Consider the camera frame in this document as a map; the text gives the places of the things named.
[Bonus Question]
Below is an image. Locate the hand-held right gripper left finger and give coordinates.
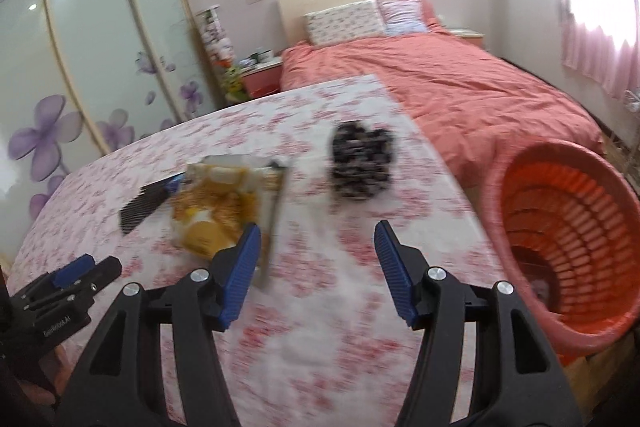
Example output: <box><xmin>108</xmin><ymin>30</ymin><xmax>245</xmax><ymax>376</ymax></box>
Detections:
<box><xmin>60</xmin><ymin>223</ymin><xmax>263</xmax><ymax>427</ymax></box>

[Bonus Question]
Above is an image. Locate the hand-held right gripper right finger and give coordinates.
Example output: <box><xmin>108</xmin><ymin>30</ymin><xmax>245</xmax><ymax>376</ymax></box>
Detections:
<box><xmin>375</xmin><ymin>219</ymin><xmax>583</xmax><ymax>427</ymax></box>

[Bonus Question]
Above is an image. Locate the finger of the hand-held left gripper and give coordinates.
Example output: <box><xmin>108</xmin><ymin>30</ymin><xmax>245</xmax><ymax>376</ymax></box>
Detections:
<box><xmin>22</xmin><ymin>256</ymin><xmax>97</xmax><ymax>300</ymax></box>
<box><xmin>27</xmin><ymin>258</ymin><xmax>122</xmax><ymax>312</ymax></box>

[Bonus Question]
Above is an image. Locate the yellow snack bag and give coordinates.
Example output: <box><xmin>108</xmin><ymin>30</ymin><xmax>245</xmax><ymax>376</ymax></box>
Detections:
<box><xmin>170</xmin><ymin>154</ymin><xmax>295</xmax><ymax>292</ymax></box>

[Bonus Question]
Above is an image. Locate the black floral wrapper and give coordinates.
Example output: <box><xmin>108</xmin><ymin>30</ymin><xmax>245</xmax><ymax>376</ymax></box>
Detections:
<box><xmin>325</xmin><ymin>121</ymin><xmax>396</xmax><ymax>202</ymax></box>

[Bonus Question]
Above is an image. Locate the orange plastic basket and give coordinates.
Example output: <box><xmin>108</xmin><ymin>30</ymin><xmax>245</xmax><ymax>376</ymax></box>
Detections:
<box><xmin>481</xmin><ymin>139</ymin><xmax>640</xmax><ymax>360</ymax></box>

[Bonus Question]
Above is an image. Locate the pink floral tablecloth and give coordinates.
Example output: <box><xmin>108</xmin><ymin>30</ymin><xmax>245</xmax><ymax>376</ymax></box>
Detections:
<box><xmin>7</xmin><ymin>74</ymin><xmax>506</xmax><ymax>427</ymax></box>

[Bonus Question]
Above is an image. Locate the pink nightstand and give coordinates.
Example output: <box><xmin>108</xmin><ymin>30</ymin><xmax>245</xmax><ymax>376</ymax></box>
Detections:
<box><xmin>240</xmin><ymin>57</ymin><xmax>283</xmax><ymax>100</ymax></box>
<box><xmin>445</xmin><ymin>27</ymin><xmax>486</xmax><ymax>52</ymax></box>

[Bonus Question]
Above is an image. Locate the bed with coral duvet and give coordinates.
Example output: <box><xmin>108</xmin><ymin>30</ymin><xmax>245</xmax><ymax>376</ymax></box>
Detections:
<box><xmin>279</xmin><ymin>19</ymin><xmax>606</xmax><ymax>188</ymax></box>

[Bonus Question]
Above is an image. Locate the plush toy holder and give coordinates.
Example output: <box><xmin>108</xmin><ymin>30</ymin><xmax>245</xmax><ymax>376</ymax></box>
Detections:
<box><xmin>195</xmin><ymin>7</ymin><xmax>248</xmax><ymax>105</ymax></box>

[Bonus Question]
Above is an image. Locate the glass wardrobe with purple flowers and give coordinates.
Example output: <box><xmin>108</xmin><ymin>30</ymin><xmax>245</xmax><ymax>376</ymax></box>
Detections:
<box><xmin>0</xmin><ymin>0</ymin><xmax>216</xmax><ymax>228</ymax></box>

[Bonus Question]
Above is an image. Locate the white floral pillow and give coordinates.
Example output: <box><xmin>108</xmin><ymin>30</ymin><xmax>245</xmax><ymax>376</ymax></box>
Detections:
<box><xmin>302</xmin><ymin>0</ymin><xmax>387</xmax><ymax>46</ymax></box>

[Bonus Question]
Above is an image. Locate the pink striped pillow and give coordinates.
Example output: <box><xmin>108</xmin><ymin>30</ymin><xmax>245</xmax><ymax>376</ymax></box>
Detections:
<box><xmin>379</xmin><ymin>0</ymin><xmax>431</xmax><ymax>35</ymax></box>

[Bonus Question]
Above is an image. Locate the pink curtain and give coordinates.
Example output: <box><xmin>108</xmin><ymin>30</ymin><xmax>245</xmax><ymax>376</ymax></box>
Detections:
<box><xmin>545</xmin><ymin>0</ymin><xmax>640</xmax><ymax>100</ymax></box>

